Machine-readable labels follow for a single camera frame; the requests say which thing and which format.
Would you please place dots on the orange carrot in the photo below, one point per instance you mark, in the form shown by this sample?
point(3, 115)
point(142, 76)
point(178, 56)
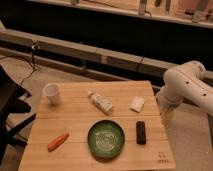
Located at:
point(57, 142)

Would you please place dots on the white tube bottle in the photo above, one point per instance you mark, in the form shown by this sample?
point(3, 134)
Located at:
point(101, 102)

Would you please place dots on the black rectangular remote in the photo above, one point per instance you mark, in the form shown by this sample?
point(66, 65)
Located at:
point(140, 133)

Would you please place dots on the black chair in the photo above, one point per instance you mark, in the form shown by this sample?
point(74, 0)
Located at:
point(10, 93)

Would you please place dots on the green ceramic bowl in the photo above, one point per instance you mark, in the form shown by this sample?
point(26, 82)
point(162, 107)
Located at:
point(105, 139)

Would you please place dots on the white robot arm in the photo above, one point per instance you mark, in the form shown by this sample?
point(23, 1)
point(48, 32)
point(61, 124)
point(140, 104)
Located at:
point(184, 81)

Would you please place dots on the white sponge block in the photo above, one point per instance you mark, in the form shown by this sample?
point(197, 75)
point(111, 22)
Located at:
point(137, 104)

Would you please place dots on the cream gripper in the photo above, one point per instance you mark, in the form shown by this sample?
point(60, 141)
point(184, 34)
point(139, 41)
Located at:
point(166, 115)

